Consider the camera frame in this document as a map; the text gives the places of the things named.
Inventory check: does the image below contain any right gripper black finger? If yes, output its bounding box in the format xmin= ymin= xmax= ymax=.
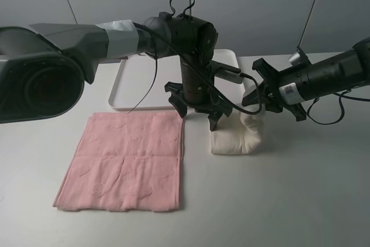
xmin=242 ymin=81 xmax=268 ymax=107

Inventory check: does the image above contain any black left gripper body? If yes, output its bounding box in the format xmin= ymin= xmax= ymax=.
xmin=164 ymin=56 xmax=232 ymax=116

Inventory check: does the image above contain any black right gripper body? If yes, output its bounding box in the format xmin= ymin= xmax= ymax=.
xmin=252 ymin=58 xmax=306 ymax=121

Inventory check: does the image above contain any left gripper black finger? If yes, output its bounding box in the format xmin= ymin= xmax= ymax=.
xmin=208 ymin=112 xmax=223 ymax=131
xmin=168 ymin=94 xmax=187 ymax=119

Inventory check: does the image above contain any cream white towel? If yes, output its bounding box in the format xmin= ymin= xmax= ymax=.
xmin=210 ymin=104 xmax=265 ymax=155

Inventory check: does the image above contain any pink towel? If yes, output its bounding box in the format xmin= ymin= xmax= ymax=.
xmin=53 ymin=111 xmax=184 ymax=212

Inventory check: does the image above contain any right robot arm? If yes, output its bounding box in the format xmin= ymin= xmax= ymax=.
xmin=242 ymin=39 xmax=369 ymax=121

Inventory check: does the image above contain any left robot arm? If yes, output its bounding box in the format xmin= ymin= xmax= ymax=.
xmin=1 ymin=13 xmax=232 ymax=130

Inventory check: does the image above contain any white plastic tray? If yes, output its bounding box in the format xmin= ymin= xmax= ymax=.
xmin=108 ymin=49 xmax=249 ymax=112

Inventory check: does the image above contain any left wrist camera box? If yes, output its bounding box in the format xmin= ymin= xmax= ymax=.
xmin=210 ymin=60 xmax=244 ymax=84

